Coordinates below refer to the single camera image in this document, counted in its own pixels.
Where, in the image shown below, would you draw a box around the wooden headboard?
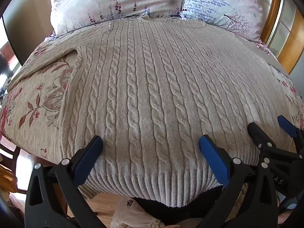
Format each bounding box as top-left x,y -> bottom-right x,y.
260,0 -> 304,74

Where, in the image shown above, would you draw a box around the dark wooden chair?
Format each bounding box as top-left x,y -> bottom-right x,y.
0,134 -> 29,195

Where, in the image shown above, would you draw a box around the tree print pillow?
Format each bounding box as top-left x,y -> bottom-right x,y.
179,0 -> 269,41

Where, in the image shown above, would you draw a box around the beige cable knit sweater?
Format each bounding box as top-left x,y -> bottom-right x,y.
8,14 -> 296,207

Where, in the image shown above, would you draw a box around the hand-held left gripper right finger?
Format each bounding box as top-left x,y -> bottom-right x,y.
199,134 -> 278,228

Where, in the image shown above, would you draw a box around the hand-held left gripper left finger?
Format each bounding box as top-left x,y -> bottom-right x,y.
24,135 -> 105,228

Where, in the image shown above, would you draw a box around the person's black pants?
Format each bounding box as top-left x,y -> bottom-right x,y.
132,185 -> 228,228

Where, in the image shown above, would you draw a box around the yellow cloth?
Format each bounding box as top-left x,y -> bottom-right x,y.
0,166 -> 19,193

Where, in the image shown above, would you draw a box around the person's cream garment with pearls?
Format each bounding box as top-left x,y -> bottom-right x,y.
111,197 -> 168,228

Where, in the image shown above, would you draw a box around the floral bed sheet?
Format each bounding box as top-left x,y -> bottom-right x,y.
0,30 -> 304,163

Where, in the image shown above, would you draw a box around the frosted glass headboard panel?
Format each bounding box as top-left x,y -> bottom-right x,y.
270,0 -> 297,53

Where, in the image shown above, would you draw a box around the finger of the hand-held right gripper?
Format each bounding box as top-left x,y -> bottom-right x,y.
247,122 -> 281,169
277,115 -> 304,155

